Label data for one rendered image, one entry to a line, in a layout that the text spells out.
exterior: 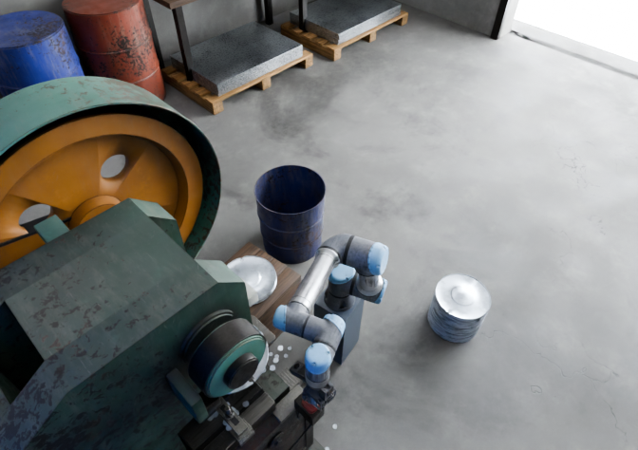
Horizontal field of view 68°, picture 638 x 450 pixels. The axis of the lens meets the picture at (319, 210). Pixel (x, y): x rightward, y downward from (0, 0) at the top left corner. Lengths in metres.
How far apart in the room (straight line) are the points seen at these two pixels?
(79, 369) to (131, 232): 0.36
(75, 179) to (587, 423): 2.51
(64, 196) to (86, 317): 0.46
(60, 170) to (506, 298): 2.47
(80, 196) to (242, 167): 2.29
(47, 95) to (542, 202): 3.18
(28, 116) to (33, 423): 0.68
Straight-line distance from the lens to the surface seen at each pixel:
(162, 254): 1.21
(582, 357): 3.05
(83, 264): 1.26
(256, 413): 1.82
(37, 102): 1.37
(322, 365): 1.42
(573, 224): 3.69
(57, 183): 1.47
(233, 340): 1.13
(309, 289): 1.59
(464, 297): 2.70
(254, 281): 2.49
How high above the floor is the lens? 2.40
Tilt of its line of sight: 46 degrees down
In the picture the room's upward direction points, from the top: 1 degrees clockwise
